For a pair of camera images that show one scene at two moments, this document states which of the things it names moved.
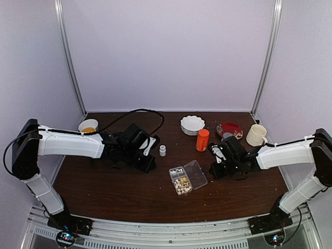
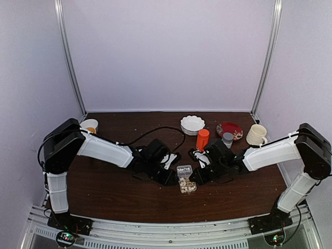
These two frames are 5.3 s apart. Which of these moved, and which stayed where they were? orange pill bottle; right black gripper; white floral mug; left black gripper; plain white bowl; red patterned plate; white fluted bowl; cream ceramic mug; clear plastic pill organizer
Moved: clear plastic pill organizer; left black gripper; right black gripper
Stayed: red patterned plate; cream ceramic mug; orange pill bottle; white fluted bowl; plain white bowl; white floral mug
